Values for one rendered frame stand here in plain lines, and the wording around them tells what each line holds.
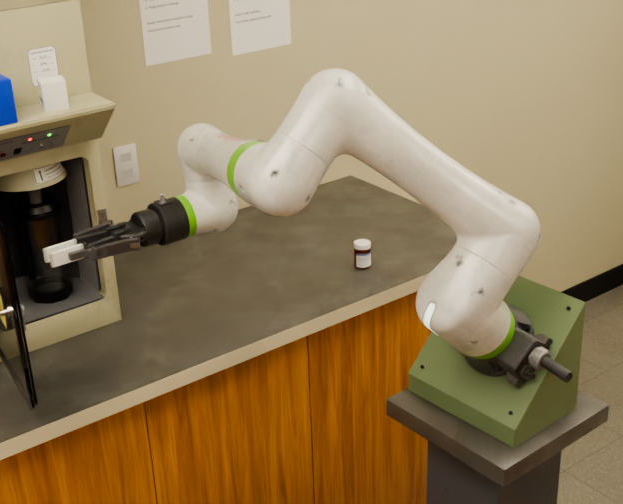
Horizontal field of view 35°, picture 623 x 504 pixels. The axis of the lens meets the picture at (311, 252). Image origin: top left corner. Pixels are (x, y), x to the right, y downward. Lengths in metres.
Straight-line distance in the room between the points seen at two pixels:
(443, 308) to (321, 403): 0.84
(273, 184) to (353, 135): 0.16
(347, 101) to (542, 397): 0.69
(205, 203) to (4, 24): 0.54
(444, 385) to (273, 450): 0.65
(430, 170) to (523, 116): 2.11
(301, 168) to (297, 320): 0.77
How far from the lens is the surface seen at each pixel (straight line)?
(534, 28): 3.79
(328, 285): 2.54
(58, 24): 2.19
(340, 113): 1.69
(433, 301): 1.81
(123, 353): 2.31
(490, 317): 1.84
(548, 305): 2.00
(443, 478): 2.15
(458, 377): 2.03
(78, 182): 2.35
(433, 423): 2.01
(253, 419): 2.44
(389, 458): 2.84
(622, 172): 4.46
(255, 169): 1.69
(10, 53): 2.16
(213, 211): 2.10
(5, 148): 2.12
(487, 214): 1.80
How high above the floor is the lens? 2.09
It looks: 25 degrees down
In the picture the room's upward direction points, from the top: 2 degrees counter-clockwise
